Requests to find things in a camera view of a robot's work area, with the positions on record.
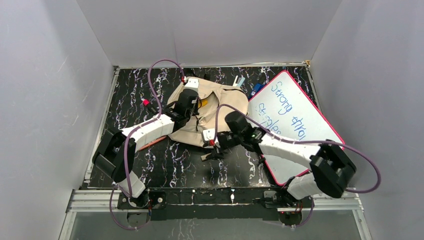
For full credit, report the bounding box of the cream canvas student bag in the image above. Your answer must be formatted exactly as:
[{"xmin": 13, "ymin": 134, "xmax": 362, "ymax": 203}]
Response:
[{"xmin": 168, "ymin": 76, "xmax": 249, "ymax": 148}]

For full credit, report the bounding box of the red pencil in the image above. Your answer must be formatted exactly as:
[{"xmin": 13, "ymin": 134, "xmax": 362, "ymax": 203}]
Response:
[{"xmin": 139, "ymin": 136, "xmax": 167, "ymax": 151}]

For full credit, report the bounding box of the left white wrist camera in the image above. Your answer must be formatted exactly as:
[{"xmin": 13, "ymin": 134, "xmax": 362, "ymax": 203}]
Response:
[{"xmin": 182, "ymin": 76, "xmax": 199, "ymax": 92}]

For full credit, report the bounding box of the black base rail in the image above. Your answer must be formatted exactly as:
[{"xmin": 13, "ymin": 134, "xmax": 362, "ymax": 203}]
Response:
[{"xmin": 116, "ymin": 186, "xmax": 313, "ymax": 226}]

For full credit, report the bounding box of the pink black highlighter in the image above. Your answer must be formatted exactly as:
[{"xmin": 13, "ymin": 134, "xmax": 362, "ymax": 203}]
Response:
[{"xmin": 142, "ymin": 99, "xmax": 158, "ymax": 115}]

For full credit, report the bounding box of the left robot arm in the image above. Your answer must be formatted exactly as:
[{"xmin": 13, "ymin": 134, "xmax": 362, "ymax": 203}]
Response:
[{"xmin": 92, "ymin": 88, "xmax": 199, "ymax": 208}]

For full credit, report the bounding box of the yellow marker cap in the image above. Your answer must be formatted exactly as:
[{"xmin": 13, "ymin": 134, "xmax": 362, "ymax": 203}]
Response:
[{"xmin": 197, "ymin": 99, "xmax": 208, "ymax": 108}]

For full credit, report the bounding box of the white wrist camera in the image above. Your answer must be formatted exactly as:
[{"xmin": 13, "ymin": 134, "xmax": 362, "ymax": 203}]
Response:
[
  {"xmin": 201, "ymin": 128, "xmax": 218, "ymax": 148},
  {"xmin": 182, "ymin": 76, "xmax": 199, "ymax": 92}
]

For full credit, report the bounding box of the pink framed whiteboard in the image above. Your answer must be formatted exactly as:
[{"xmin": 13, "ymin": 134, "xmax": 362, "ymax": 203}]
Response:
[{"xmin": 247, "ymin": 70, "xmax": 346, "ymax": 187}]

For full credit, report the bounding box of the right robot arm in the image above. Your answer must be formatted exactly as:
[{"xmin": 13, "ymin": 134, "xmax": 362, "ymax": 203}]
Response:
[{"xmin": 206, "ymin": 111, "xmax": 357, "ymax": 207}]

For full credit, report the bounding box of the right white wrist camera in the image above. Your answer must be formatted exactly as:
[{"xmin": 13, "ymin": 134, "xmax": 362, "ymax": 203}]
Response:
[{"xmin": 201, "ymin": 128, "xmax": 218, "ymax": 148}]

